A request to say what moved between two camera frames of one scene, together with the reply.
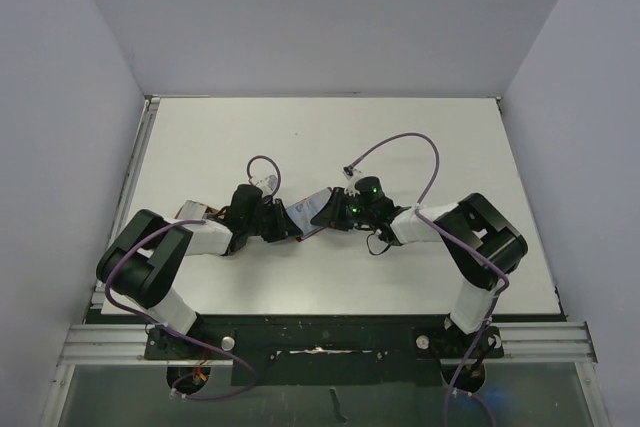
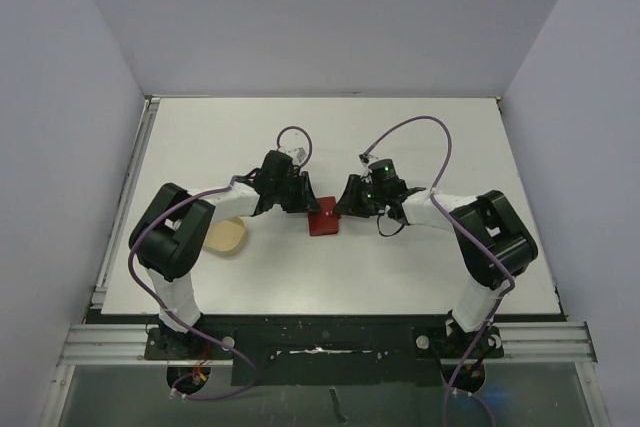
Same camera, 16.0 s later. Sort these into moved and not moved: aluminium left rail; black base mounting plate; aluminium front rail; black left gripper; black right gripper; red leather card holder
Moved: black right gripper; red leather card holder; black left gripper
Not moved: aluminium left rail; black base mounting plate; aluminium front rail
